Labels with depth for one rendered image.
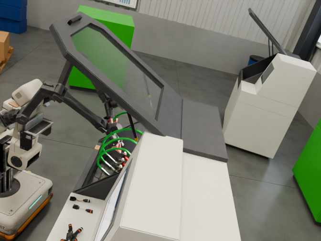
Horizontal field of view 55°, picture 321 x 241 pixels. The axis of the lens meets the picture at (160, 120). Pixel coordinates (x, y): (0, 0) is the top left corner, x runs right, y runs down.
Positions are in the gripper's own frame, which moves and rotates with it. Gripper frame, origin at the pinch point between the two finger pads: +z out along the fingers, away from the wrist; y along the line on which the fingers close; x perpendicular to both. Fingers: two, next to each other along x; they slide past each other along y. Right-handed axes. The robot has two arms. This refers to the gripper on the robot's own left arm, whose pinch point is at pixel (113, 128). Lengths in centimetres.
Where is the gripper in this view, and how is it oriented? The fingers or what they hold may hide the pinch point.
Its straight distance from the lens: 228.4
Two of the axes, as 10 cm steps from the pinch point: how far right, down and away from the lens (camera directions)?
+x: -7.3, 3.3, 6.0
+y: 6.4, 0.2, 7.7
